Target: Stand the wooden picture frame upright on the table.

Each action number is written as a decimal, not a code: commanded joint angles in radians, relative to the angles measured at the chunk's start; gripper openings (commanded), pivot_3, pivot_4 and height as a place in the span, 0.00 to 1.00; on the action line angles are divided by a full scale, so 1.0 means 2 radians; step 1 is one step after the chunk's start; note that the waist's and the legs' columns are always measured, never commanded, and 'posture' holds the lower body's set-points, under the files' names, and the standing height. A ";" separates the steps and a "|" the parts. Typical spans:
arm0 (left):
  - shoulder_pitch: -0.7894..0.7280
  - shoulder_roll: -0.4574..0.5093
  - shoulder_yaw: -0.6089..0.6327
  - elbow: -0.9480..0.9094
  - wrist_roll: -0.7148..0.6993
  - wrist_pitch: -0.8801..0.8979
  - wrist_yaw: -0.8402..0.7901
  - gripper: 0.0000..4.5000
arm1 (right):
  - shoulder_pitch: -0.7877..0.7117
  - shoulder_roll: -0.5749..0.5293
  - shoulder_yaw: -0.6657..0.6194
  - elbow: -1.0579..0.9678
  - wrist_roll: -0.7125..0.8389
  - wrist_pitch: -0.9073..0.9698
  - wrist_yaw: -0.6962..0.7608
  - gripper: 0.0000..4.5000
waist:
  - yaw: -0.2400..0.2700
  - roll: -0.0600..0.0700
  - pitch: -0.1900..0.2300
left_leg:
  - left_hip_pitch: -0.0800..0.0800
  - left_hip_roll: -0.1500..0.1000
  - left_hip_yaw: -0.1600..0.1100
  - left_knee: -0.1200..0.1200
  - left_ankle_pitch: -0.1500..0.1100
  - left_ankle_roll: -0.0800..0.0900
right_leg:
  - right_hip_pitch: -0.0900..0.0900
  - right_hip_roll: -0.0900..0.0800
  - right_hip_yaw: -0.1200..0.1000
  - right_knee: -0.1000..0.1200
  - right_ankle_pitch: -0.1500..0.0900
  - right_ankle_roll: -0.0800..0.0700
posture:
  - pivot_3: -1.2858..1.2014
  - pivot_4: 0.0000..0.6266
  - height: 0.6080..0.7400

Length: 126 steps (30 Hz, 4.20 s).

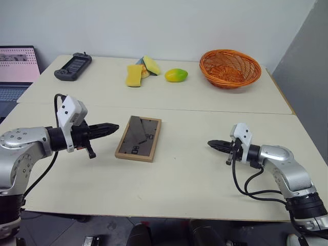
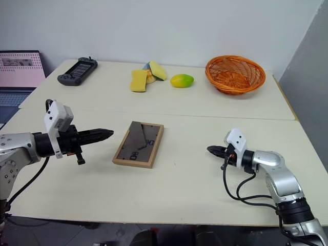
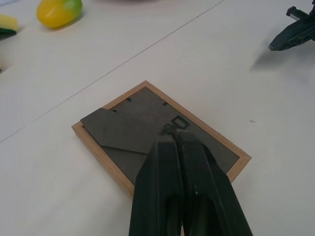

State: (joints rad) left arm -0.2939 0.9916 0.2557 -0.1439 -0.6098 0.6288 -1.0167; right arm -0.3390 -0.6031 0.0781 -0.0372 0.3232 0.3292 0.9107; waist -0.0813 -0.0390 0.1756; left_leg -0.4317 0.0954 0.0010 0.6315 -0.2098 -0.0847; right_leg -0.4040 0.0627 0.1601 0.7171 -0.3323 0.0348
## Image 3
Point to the yellow green sponge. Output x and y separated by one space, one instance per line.
7 25

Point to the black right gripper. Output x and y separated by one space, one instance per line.
299 13

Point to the yellow green toy mango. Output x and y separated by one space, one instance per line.
59 12

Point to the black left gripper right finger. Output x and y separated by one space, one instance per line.
206 186

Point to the wooden picture frame face down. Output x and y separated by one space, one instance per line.
128 127

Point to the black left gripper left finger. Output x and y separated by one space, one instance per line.
155 177

